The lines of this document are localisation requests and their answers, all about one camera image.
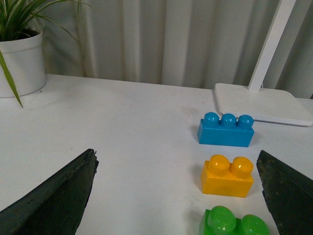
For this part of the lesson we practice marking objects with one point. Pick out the white desk lamp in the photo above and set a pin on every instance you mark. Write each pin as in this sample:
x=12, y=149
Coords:
x=268, y=105

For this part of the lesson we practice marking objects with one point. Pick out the yellow two-stud toy block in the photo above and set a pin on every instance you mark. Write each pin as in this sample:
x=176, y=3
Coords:
x=219, y=176

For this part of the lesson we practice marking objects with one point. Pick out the blue three-stud toy block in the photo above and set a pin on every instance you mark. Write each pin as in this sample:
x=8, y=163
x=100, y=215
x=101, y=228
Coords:
x=226, y=130

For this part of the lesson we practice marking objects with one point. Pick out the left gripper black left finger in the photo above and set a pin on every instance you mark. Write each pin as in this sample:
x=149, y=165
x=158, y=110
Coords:
x=57, y=205

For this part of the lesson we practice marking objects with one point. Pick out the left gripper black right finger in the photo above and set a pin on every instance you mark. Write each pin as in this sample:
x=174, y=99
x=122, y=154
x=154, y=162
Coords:
x=288, y=195

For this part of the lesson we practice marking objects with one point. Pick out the green two-stud toy block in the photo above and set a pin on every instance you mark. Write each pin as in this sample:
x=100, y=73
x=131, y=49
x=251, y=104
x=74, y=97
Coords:
x=221, y=221

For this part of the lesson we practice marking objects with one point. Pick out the green leafy plant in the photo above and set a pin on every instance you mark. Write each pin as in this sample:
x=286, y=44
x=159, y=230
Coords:
x=14, y=18

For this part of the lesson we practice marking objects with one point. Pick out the white plant pot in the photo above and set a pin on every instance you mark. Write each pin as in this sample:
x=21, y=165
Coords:
x=25, y=61

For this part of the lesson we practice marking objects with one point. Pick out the grey pleated curtain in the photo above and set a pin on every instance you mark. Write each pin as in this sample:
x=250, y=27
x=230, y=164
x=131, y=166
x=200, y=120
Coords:
x=192, y=43

